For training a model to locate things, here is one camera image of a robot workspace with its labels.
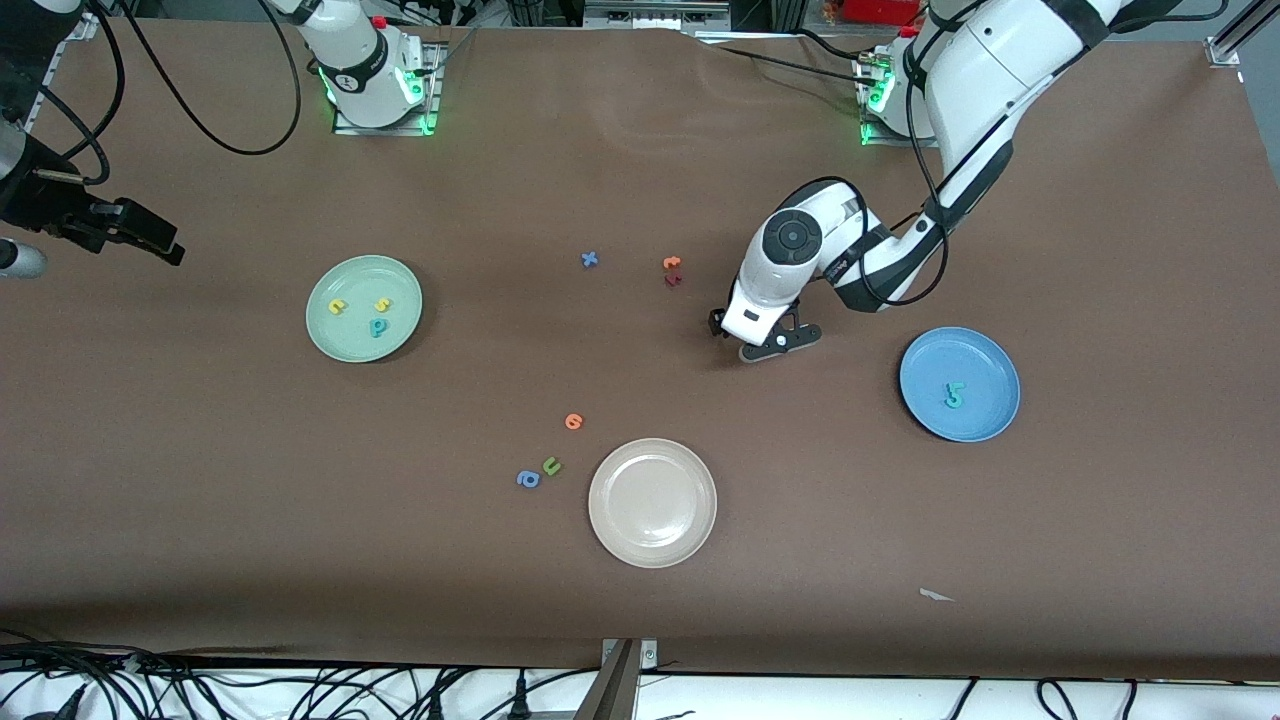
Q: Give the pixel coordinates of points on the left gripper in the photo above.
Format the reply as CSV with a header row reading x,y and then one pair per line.
x,y
717,322

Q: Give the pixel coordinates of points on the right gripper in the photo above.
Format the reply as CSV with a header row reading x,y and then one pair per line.
x,y
40,208

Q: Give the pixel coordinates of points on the teal foam letter b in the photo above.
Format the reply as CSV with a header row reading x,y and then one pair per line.
x,y
378,327

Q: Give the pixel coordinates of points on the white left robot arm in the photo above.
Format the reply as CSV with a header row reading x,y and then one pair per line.
x,y
990,70

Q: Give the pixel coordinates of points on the beige plate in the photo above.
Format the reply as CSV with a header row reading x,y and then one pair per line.
x,y
652,503

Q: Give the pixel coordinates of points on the green foam letter u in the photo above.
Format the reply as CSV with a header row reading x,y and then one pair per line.
x,y
551,466

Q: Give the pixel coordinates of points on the green plate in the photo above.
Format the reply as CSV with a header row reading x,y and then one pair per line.
x,y
363,308

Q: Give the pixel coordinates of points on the blue foam letter a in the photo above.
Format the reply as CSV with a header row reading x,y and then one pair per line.
x,y
528,480

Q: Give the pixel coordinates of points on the blue plate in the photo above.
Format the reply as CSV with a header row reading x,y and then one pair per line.
x,y
985,370

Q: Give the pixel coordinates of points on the white paper scrap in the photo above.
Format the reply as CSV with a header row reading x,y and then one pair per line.
x,y
935,595

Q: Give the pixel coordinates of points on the red box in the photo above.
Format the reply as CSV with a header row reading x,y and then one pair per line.
x,y
880,10

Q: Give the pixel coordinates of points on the black power plug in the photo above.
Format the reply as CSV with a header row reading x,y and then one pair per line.
x,y
436,705
520,695

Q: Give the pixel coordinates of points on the aluminium frame profile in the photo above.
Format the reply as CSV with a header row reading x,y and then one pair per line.
x,y
1235,40
85,22

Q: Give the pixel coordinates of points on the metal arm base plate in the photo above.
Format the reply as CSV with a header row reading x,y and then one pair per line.
x,y
432,90
880,135

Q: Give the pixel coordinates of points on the silver metal frame piece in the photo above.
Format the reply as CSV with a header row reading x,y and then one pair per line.
x,y
655,14

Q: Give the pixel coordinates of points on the metal table bracket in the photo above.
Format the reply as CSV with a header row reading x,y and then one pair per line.
x,y
620,680

